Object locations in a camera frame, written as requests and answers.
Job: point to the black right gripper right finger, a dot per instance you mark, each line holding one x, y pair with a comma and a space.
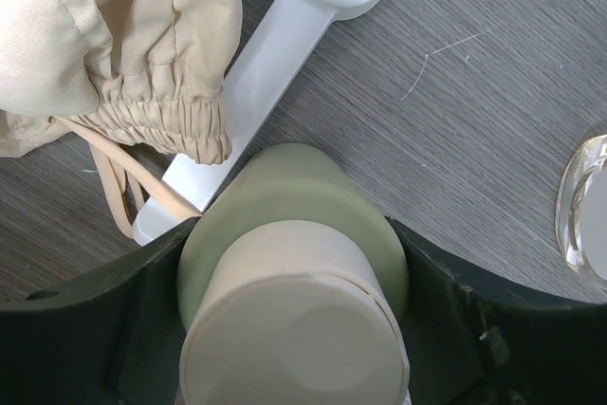
475, 337

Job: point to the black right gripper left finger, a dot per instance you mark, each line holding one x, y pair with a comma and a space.
110, 336

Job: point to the clear amber liquid bottle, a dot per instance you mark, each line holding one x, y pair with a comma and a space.
580, 214

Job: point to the green bottle cream cap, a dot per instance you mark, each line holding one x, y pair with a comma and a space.
292, 287

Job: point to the beige cloth trousers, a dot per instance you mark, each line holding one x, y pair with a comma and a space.
118, 73

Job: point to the white metal clothes rack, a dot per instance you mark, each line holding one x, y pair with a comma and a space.
267, 65

